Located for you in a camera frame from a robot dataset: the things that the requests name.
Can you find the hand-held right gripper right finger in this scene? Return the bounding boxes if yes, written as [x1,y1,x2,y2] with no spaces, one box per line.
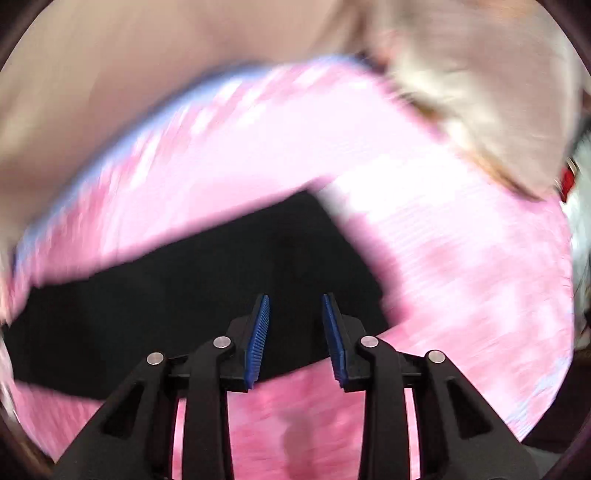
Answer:
[321,292,541,480]

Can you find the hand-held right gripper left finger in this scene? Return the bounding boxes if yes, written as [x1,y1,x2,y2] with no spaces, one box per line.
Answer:
[55,293,272,480]

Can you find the black pants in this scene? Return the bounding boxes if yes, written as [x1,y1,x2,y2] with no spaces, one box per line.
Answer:
[2,190,394,403]

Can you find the pink floral blanket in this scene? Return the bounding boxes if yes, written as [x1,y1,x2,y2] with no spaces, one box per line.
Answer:
[0,54,579,480]

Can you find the beige bed sheet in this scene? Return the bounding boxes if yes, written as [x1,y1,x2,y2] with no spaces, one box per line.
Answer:
[0,0,585,259]

